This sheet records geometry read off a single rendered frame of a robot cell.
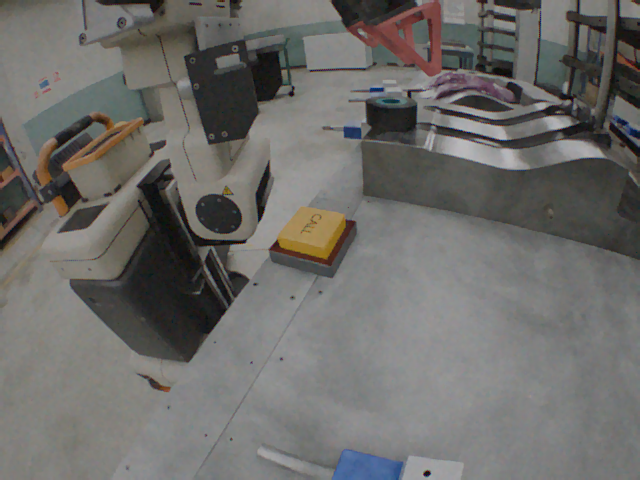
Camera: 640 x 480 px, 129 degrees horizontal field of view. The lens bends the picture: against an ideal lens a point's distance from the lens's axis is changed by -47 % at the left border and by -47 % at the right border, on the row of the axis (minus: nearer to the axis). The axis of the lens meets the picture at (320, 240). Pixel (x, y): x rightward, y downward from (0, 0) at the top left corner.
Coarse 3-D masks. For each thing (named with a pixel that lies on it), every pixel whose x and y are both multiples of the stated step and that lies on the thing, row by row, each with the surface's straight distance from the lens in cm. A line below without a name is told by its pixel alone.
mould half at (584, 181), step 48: (384, 144) 38; (432, 144) 39; (480, 144) 43; (576, 144) 44; (384, 192) 42; (432, 192) 40; (480, 192) 40; (528, 192) 40; (576, 192) 42; (624, 192) 58; (576, 240) 47; (624, 240) 51
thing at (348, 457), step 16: (272, 448) 22; (288, 464) 21; (304, 464) 21; (320, 464) 21; (352, 464) 20; (368, 464) 20; (384, 464) 20; (400, 464) 20; (416, 464) 19; (432, 464) 19; (448, 464) 19
